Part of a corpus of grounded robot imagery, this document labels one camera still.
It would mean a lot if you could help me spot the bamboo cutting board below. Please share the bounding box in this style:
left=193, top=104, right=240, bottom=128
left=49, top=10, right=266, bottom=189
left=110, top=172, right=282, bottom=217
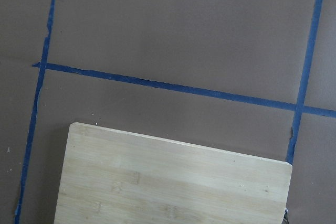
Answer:
left=54, top=122, right=292, bottom=223

